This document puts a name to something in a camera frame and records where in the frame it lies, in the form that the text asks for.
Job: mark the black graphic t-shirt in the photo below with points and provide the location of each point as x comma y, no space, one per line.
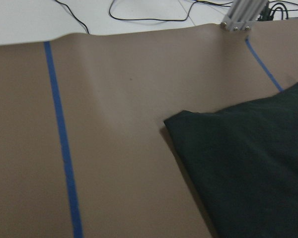
243,162

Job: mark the aluminium frame post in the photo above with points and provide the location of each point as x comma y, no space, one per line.
242,14

